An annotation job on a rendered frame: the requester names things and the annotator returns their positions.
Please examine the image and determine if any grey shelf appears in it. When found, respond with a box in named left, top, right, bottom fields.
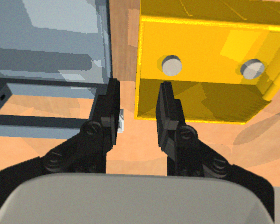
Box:
left=0, top=0, right=113, bottom=139

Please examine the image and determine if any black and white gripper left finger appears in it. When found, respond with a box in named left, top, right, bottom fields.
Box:
left=0, top=78, right=120, bottom=208

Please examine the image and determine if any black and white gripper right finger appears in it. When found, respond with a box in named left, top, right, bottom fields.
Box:
left=156, top=81, right=275, bottom=224

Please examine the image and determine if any grey steel disc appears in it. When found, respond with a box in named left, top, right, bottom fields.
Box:
left=162, top=55, right=182, bottom=76
left=240, top=59, right=265, bottom=79

